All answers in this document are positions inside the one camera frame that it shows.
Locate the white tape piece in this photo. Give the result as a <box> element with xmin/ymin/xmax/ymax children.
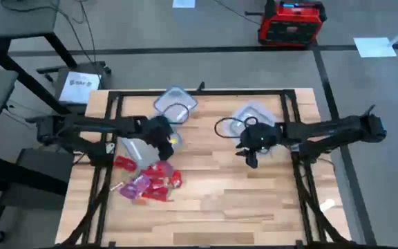
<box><xmin>319</xmin><ymin>198</ymin><xmax>337</xmax><ymax>213</ymax></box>

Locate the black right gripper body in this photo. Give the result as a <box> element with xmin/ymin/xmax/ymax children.
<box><xmin>240</xmin><ymin>122</ymin><xmax>285</xmax><ymax>153</ymax></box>

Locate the medium teal-rimmed plastic lid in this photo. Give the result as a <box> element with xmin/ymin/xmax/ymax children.
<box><xmin>231</xmin><ymin>100</ymin><xmax>278</xmax><ymax>148</ymax></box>

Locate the small clear plastic container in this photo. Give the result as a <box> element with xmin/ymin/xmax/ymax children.
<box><xmin>153</xmin><ymin>85</ymin><xmax>199</xmax><ymax>125</ymax></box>

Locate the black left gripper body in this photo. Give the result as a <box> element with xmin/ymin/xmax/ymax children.
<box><xmin>146</xmin><ymin>116</ymin><xmax>175</xmax><ymax>148</ymax></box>

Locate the clear container with blue rim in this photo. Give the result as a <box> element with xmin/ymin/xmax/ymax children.
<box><xmin>153</xmin><ymin>85</ymin><xmax>199</xmax><ymax>125</ymax></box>

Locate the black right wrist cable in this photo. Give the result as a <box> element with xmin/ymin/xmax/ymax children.
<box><xmin>214</xmin><ymin>116</ymin><xmax>259</xmax><ymax>140</ymax></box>

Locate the large clear plastic container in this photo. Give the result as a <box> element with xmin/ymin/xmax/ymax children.
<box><xmin>120</xmin><ymin>132</ymin><xmax>183</xmax><ymax>171</ymax></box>

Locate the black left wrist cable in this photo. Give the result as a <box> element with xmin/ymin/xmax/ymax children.
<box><xmin>162</xmin><ymin>102</ymin><xmax>191</xmax><ymax>125</ymax></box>

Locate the white printed paper sheet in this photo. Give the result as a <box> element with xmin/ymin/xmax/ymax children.
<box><xmin>58</xmin><ymin>71</ymin><xmax>102</xmax><ymax>105</ymax></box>

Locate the purple candy pack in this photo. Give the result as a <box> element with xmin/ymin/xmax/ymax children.
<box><xmin>154</xmin><ymin>160</ymin><xmax>175</xmax><ymax>178</ymax></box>
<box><xmin>118</xmin><ymin>173</ymin><xmax>152</xmax><ymax>201</ymax></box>

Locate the medium clear plastic container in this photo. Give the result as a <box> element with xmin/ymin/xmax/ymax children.
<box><xmin>235</xmin><ymin>105</ymin><xmax>275</xmax><ymax>141</ymax></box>

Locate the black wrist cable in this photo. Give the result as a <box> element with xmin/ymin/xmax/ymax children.
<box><xmin>162</xmin><ymin>102</ymin><xmax>191</xmax><ymax>125</ymax></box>
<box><xmin>214</xmin><ymin>116</ymin><xmax>259</xmax><ymax>140</ymax></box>

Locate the black metal table frame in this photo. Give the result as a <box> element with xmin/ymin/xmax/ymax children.
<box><xmin>56</xmin><ymin>88</ymin><xmax>354</xmax><ymax>249</ymax></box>

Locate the red black power station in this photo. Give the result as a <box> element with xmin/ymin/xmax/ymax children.
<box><xmin>257</xmin><ymin>0</ymin><xmax>328</xmax><ymax>48</ymax></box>

